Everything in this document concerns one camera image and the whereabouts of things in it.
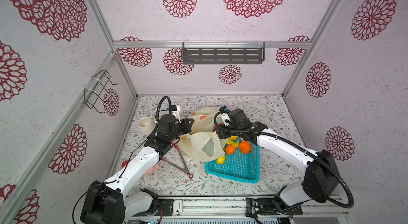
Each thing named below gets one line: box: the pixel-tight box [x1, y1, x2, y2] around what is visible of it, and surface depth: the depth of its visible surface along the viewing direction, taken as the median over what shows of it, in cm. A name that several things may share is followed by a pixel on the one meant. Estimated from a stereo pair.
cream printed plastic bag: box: [176, 106, 226, 163], surface depth 74 cm
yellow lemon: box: [216, 155, 226, 165], surface depth 87 cm
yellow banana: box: [226, 135, 240, 148], surface depth 94 cm
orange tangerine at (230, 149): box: [225, 144, 236, 156], surface depth 90 cm
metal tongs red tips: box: [161, 142, 194, 179], surface depth 88 cm
